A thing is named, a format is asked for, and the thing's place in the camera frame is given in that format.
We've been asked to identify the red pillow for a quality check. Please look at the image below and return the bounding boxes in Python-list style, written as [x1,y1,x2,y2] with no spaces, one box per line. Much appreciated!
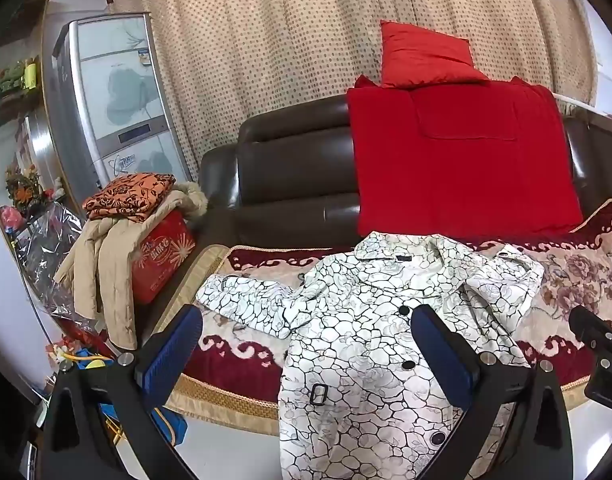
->
[380,20,491,91]

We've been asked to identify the white black-veined coat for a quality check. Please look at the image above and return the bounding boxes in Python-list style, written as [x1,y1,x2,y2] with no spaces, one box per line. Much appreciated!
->
[195,232,546,480]

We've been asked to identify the red printed box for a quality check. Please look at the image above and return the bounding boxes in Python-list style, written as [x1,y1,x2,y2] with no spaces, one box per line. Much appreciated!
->
[130,210,197,306]

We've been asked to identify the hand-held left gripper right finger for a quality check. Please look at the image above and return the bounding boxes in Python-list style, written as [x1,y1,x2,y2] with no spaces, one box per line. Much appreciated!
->
[410,304,575,480]

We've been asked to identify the orange patterned folded cloth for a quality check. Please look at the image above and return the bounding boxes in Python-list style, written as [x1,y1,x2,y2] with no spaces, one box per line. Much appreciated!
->
[82,173,177,223]

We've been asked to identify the brown leather sofa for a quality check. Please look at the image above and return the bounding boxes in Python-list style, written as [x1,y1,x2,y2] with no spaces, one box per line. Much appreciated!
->
[136,94,612,341]

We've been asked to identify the artificial flower bouquet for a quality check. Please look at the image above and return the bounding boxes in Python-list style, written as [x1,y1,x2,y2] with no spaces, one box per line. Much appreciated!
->
[4,162,46,212]

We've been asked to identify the beige padded coat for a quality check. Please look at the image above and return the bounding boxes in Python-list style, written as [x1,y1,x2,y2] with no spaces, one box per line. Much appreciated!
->
[53,181,209,351]

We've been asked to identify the red blanket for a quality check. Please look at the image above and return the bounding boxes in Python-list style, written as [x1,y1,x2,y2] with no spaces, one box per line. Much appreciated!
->
[347,75,584,247]

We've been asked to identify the silver refrigerator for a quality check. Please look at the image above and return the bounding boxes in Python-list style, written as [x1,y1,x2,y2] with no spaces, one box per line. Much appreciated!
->
[42,12,194,221]

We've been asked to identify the floral sofa blanket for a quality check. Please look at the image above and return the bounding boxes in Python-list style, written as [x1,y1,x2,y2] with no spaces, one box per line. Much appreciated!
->
[163,199,612,436]

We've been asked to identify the clear plastic sheet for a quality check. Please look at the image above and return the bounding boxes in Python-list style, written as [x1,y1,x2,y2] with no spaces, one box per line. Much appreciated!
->
[10,202,102,336]

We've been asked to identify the blue bag with yellow trim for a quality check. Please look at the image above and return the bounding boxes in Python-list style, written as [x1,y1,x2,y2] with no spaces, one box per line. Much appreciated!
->
[78,350,189,446]

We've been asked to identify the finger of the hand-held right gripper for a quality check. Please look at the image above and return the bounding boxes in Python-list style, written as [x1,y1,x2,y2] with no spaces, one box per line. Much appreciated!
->
[568,305,612,356]

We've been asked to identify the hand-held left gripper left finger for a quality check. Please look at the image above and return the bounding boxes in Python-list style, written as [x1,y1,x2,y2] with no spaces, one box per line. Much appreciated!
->
[40,304,205,480]

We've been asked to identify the green ornaments on shelf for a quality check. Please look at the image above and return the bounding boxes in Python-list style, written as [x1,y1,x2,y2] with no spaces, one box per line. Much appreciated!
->
[0,57,41,106]

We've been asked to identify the beige dotted curtain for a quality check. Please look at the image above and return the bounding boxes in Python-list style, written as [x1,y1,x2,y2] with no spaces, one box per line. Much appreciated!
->
[106,0,602,186]

